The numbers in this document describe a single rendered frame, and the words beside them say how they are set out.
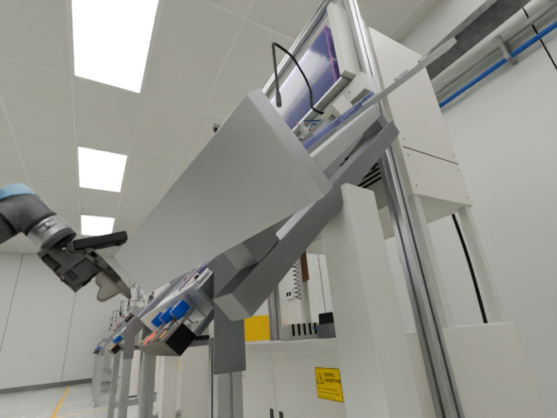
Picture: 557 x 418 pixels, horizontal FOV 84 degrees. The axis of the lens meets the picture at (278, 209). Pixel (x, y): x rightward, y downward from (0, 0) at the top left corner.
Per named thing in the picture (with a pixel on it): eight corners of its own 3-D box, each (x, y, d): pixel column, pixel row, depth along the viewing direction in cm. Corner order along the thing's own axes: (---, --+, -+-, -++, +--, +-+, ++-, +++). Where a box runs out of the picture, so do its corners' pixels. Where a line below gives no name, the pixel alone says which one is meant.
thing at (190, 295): (220, 313, 54) (191, 285, 54) (155, 333, 107) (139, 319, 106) (225, 308, 55) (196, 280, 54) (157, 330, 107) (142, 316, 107)
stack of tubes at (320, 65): (337, 81, 102) (326, 24, 112) (266, 158, 143) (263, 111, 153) (365, 92, 108) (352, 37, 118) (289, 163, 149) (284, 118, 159)
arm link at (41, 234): (60, 221, 77) (58, 209, 70) (75, 235, 77) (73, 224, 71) (29, 241, 72) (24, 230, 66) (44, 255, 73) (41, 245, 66)
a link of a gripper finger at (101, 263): (113, 286, 74) (86, 260, 73) (119, 280, 75) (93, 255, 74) (115, 282, 70) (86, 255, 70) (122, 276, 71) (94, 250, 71)
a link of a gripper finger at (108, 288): (113, 313, 72) (84, 286, 71) (134, 294, 75) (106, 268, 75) (114, 312, 69) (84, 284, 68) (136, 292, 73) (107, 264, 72)
